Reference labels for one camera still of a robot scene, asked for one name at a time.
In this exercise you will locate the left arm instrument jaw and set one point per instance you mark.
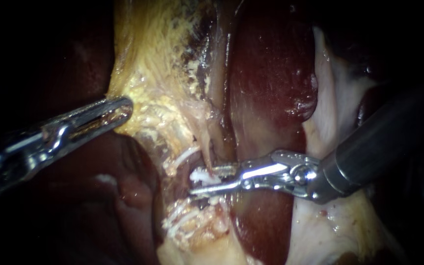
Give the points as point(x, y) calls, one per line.
point(98, 114)

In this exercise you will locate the right arm instrument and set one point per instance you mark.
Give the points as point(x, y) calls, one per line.
point(289, 173)

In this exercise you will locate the pale fatty tissue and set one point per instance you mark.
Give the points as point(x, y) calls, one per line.
point(197, 228)
point(329, 121)

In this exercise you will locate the left arm instrument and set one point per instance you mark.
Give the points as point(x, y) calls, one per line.
point(24, 151)

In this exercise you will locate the right arm instrument jaw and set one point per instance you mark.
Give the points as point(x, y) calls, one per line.
point(228, 169)
point(219, 188)

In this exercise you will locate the thin tube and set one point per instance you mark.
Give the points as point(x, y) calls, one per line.
point(209, 147)

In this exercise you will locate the dark red liver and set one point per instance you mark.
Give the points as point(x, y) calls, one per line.
point(271, 84)

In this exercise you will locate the dark right arm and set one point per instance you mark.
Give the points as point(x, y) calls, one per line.
point(385, 140)

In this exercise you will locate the gallbladder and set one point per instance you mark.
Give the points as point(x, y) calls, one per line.
point(149, 55)

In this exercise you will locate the white clip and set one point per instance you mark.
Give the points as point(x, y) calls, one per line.
point(202, 177)
point(186, 155)

